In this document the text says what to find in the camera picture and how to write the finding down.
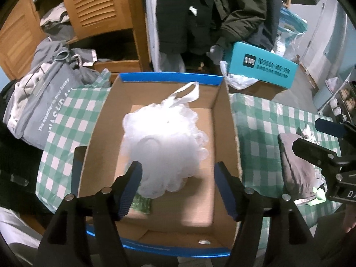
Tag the white plastic bag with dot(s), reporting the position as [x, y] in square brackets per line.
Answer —
[236, 80]

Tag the light green cloth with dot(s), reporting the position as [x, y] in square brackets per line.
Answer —
[318, 197]

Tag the grey hoodie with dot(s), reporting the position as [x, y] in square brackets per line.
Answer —
[52, 50]

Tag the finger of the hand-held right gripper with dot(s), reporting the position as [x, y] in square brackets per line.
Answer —
[314, 151]
[331, 128]

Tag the grey printed tote bag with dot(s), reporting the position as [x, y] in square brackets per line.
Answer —
[47, 111]

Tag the white tissue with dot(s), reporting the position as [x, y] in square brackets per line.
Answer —
[307, 133]

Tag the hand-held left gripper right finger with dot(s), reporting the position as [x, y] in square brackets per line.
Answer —
[226, 192]

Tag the teal cardboard box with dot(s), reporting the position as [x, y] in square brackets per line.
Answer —
[261, 66]

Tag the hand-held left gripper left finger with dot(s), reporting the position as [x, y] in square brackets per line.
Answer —
[130, 189]

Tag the white mesh bath pouf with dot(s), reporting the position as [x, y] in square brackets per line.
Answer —
[164, 139]

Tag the wooden cabinet door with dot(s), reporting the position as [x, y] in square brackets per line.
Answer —
[19, 39]

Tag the clear plastic bags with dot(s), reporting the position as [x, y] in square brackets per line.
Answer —
[289, 33]

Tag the green checkered cloth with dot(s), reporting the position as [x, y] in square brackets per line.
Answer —
[256, 133]

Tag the green scouring pad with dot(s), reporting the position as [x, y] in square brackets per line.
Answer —
[143, 204]

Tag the dark hanging jacket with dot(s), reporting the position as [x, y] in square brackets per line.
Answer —
[211, 8]

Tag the cardboard box with blue rim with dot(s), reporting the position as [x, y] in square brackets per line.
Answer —
[205, 133]

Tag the wooden louvered door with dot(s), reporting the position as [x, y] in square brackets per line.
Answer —
[94, 5]

